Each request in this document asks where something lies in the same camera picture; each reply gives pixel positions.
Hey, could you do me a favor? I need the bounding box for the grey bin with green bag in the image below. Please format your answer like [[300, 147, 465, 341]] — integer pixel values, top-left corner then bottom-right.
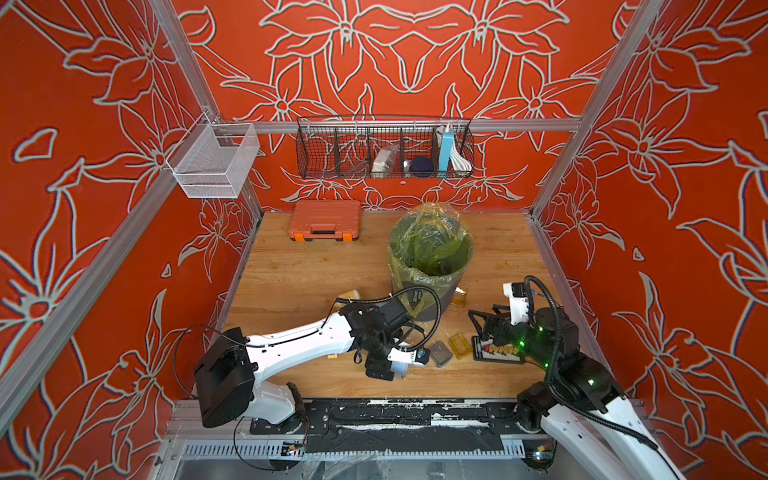
[[387, 203, 474, 311]]

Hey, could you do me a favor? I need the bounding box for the grey packet in basket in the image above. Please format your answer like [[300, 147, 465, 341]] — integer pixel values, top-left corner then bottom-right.
[[371, 145, 399, 179]]

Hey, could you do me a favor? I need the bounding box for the black wire wall basket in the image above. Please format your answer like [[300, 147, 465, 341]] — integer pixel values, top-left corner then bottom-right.
[[295, 114, 475, 180]]

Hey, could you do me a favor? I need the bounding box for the orange tool case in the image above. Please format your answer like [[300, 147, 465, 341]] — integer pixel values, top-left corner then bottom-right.
[[288, 200, 361, 242]]

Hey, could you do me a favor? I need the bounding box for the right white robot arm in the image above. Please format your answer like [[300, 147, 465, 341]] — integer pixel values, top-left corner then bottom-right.
[[468, 275, 684, 479]]

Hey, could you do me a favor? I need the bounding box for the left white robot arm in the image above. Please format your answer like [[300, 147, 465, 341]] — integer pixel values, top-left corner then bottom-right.
[[193, 285, 443, 428]]

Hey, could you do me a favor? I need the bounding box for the dark blue round object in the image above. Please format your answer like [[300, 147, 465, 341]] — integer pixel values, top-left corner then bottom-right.
[[409, 156, 434, 178]]

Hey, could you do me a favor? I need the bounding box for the yellow pencil sharpener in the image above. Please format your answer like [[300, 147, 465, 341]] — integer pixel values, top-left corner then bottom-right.
[[337, 289, 361, 301]]

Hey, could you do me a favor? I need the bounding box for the white cable in basket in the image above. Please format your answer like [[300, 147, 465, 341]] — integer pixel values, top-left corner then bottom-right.
[[451, 140, 473, 176]]

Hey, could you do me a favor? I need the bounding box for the clear grey sharpener tray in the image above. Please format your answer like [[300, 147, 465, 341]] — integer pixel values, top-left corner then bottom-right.
[[429, 341, 454, 368]]

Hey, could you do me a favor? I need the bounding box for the white wire wall basket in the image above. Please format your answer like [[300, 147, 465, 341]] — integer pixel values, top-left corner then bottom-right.
[[169, 124, 261, 199]]

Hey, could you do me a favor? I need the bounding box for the clear yellow sharpener tray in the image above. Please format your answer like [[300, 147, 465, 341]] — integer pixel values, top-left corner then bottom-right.
[[449, 333, 473, 360]]

